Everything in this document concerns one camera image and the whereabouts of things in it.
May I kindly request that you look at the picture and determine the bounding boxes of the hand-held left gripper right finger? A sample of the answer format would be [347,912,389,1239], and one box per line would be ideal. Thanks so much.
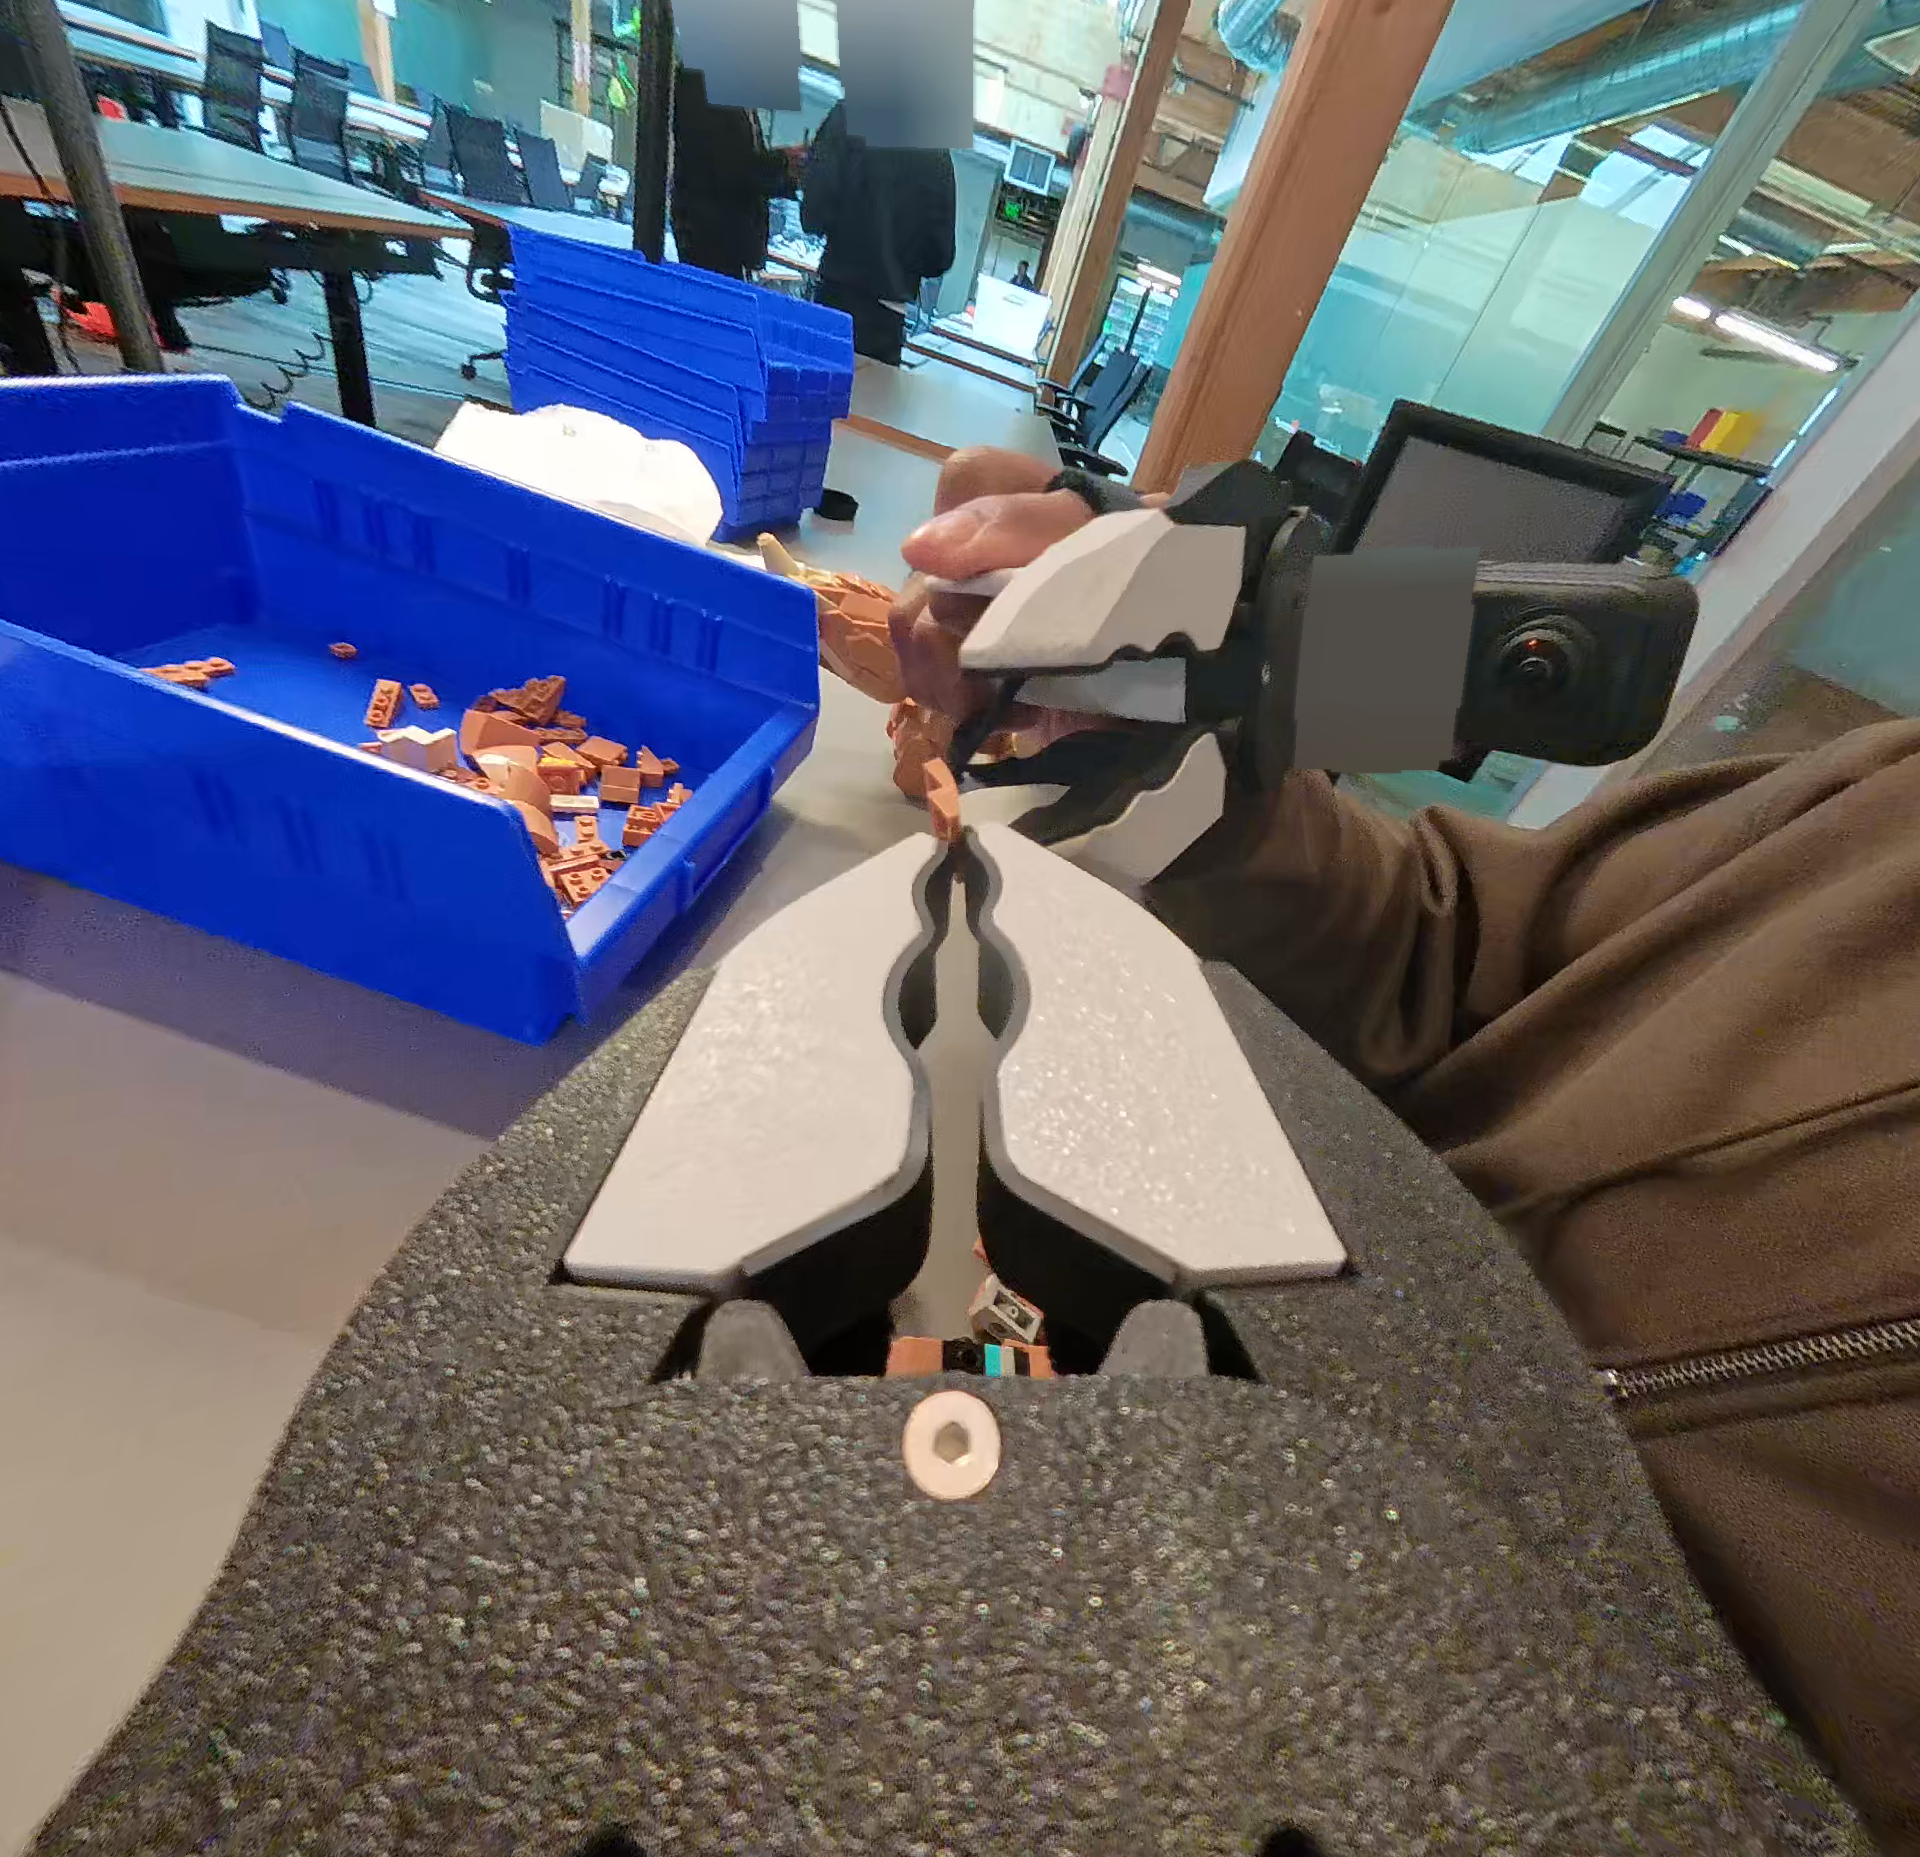
[977,825,1354,1357]

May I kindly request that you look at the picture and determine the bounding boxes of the tan brick animal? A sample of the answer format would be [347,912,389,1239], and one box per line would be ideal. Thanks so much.
[883,684,966,793]

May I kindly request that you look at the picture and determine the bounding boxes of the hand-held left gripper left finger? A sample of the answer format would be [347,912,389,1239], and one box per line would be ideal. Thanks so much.
[561,832,941,1357]

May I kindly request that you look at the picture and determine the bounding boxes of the wooden background table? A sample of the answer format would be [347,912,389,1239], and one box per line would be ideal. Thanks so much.
[0,93,475,435]

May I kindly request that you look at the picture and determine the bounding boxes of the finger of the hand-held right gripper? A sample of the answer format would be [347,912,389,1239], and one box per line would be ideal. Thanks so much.
[957,506,1249,679]
[960,722,1233,896]

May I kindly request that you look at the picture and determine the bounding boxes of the black office chair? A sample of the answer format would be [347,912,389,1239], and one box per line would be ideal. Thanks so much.
[193,21,278,156]

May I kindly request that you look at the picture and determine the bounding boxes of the person's right forearm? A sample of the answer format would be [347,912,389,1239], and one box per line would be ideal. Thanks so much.
[1149,743,1681,1146]

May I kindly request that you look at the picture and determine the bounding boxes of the stack of blue bins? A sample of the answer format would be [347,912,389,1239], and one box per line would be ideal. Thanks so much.
[501,223,860,544]

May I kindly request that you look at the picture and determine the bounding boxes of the pile of brown bricks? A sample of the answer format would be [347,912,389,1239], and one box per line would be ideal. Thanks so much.
[134,643,703,916]

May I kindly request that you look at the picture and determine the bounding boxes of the blue plastic bin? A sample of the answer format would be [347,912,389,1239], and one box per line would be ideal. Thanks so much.
[0,377,825,1047]

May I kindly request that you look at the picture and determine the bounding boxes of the black monitor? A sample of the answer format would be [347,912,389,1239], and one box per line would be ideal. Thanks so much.
[1330,400,1688,576]

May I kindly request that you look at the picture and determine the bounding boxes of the brown toy figure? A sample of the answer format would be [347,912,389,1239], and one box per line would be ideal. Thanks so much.
[750,528,908,708]

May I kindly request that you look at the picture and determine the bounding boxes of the black pole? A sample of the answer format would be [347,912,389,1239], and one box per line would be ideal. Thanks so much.
[630,0,682,270]

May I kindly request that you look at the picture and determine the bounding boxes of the slim wooden post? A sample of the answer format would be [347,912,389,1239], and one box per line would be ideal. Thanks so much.
[1035,0,1219,395]

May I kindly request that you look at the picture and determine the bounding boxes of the colourful storage shelf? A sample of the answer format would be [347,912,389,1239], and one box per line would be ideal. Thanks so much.
[1585,399,1777,502]

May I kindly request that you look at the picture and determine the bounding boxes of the white crumpled wrapper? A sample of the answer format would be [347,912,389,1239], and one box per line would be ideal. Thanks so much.
[436,404,731,548]

